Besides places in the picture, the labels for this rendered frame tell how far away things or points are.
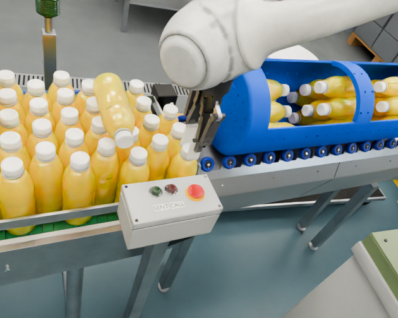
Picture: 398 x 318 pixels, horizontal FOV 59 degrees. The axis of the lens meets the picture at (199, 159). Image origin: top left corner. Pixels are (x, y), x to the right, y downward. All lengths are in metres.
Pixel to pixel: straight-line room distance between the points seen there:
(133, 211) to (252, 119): 0.40
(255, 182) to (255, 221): 1.08
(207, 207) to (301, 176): 0.62
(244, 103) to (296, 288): 1.40
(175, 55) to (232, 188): 0.75
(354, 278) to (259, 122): 0.50
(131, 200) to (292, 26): 0.45
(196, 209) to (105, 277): 1.16
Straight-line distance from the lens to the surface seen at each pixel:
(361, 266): 1.06
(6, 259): 0.94
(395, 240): 1.06
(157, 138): 0.85
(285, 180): 1.27
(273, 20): 0.47
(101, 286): 1.83
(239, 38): 0.46
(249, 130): 0.94
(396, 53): 4.83
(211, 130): 0.74
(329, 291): 1.19
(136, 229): 0.72
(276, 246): 2.22
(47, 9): 1.13
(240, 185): 1.15
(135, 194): 0.74
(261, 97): 0.95
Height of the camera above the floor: 1.68
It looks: 44 degrees down
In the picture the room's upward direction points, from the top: 21 degrees clockwise
